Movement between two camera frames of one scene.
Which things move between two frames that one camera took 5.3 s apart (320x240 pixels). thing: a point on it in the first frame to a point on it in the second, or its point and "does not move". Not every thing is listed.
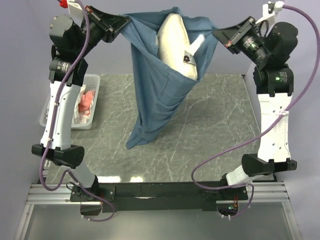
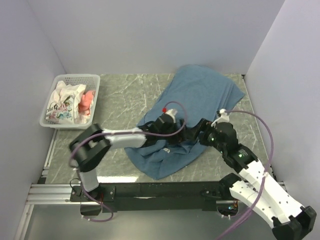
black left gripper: x=107 y=23 to x=177 y=136
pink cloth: x=84 y=106 does not move
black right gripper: x=230 y=36 to x=199 y=127
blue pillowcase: x=160 y=88 to x=197 y=94
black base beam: x=160 y=197 does not move
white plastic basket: x=91 y=83 does not move
